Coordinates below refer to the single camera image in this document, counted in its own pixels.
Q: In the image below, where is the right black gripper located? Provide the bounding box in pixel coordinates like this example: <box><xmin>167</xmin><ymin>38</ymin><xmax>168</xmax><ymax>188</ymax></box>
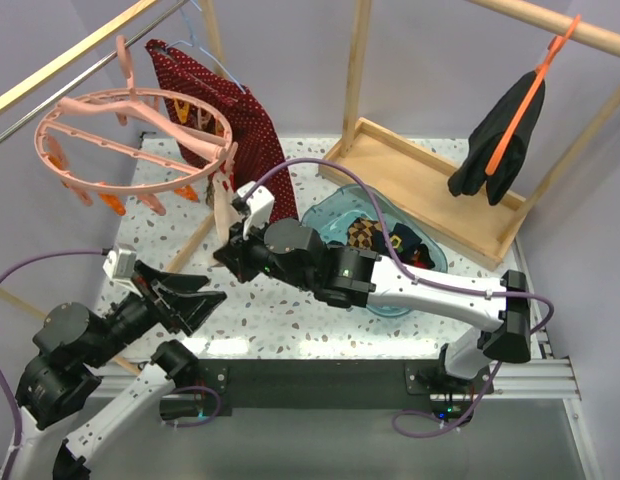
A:
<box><xmin>215</xmin><ymin>212</ymin><xmax>315</xmax><ymax>291</ymax></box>

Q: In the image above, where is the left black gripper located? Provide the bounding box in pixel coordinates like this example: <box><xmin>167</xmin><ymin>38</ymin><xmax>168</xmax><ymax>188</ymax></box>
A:
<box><xmin>86</xmin><ymin>257</ymin><xmax>229</xmax><ymax>365</ymax></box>

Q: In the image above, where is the brown checkered sock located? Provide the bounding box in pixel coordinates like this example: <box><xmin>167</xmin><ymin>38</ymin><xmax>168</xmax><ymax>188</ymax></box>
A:
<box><xmin>347</xmin><ymin>217</ymin><xmax>382</xmax><ymax>250</ymax></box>

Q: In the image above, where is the navy buckle sock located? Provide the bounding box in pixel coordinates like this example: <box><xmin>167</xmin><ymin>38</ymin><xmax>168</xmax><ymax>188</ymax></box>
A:
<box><xmin>389</xmin><ymin>222</ymin><xmax>422</xmax><ymax>264</ymax></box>

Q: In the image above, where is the pink round sock hanger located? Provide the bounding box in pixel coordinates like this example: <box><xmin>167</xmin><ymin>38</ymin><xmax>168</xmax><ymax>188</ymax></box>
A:
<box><xmin>34</xmin><ymin>35</ymin><xmax>238</xmax><ymax>215</ymax></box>

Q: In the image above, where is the red black argyle sock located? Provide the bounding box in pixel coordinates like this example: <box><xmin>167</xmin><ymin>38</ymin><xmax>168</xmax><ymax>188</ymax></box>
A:
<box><xmin>410</xmin><ymin>244</ymin><xmax>436</xmax><ymax>270</ymax></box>

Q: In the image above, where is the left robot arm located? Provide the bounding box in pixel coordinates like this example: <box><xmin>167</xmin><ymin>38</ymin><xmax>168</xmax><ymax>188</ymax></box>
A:
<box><xmin>0</xmin><ymin>253</ymin><xmax>227</xmax><ymax>479</ymax></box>

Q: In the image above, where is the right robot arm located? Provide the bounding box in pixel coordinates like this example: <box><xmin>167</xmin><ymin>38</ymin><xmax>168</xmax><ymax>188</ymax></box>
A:
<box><xmin>213</xmin><ymin>219</ymin><xmax>531</xmax><ymax>393</ymax></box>

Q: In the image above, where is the orange plastic hanger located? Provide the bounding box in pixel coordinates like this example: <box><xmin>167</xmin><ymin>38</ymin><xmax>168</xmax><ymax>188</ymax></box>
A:
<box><xmin>485</xmin><ymin>14</ymin><xmax>581</xmax><ymax>177</ymax></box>

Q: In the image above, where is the red polka dot garment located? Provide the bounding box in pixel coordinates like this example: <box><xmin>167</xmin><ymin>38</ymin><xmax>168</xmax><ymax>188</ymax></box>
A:
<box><xmin>145</xmin><ymin>39</ymin><xmax>298</xmax><ymax>222</ymax></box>

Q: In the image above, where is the teal plastic basin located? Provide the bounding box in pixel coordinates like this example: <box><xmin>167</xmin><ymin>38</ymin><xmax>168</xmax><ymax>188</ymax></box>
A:
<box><xmin>302</xmin><ymin>183</ymin><xmax>449</xmax><ymax>318</ymax></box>

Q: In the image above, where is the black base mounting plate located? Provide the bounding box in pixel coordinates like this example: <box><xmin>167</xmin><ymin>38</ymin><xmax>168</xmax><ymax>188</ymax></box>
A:
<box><xmin>157</xmin><ymin>358</ymin><xmax>494</xmax><ymax>426</ymax></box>

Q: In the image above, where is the right wooden clothes rack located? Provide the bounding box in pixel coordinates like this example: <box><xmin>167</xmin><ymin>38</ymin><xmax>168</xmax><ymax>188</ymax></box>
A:
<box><xmin>319</xmin><ymin>1</ymin><xmax>620</xmax><ymax>270</ymax></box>

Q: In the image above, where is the wooden clothes rack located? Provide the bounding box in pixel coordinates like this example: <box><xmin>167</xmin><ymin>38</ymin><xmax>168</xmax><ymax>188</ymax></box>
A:
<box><xmin>0</xmin><ymin>0</ymin><xmax>231</xmax><ymax>374</ymax></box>
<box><xmin>319</xmin><ymin>1</ymin><xmax>620</xmax><ymax>270</ymax></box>

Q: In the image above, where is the left wooden clothes rack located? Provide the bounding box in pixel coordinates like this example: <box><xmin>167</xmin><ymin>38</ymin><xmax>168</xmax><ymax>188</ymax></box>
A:
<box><xmin>0</xmin><ymin>0</ymin><xmax>231</xmax><ymax>374</ymax></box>

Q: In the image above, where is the black hanging garment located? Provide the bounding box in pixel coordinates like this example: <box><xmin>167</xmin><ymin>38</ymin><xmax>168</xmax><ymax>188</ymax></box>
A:
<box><xmin>447</xmin><ymin>71</ymin><xmax>545</xmax><ymax>206</ymax></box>

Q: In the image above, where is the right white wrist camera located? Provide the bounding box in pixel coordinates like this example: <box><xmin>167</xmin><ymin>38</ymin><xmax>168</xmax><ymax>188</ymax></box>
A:
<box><xmin>232</xmin><ymin>181</ymin><xmax>275</xmax><ymax>239</ymax></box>

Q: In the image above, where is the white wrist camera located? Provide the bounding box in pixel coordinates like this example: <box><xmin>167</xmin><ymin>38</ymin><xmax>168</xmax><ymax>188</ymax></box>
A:
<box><xmin>232</xmin><ymin>181</ymin><xmax>275</xmax><ymax>239</ymax></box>
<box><xmin>102</xmin><ymin>244</ymin><xmax>138</xmax><ymax>293</ymax></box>

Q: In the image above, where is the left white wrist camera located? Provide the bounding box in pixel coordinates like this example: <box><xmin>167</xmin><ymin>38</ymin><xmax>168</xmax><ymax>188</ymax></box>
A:
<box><xmin>102</xmin><ymin>244</ymin><xmax>138</xmax><ymax>293</ymax></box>

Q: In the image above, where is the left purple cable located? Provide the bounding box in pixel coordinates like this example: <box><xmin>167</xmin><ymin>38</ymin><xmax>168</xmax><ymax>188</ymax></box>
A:
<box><xmin>0</xmin><ymin>248</ymin><xmax>109</xmax><ymax>480</ymax></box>

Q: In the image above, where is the blue wire hanger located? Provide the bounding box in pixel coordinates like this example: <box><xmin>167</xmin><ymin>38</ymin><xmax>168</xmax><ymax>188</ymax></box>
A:
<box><xmin>161</xmin><ymin>0</ymin><xmax>246</xmax><ymax>94</ymax></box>

